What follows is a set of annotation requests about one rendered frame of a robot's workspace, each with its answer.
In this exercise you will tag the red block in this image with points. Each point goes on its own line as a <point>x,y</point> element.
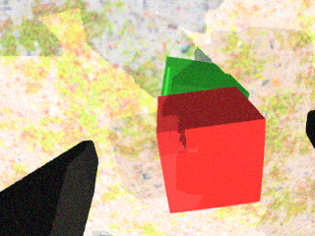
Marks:
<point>211,146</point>

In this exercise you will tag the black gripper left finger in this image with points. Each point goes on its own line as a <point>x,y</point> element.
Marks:
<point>55,199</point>

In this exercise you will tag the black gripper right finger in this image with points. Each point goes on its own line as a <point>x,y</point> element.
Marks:
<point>310,126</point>

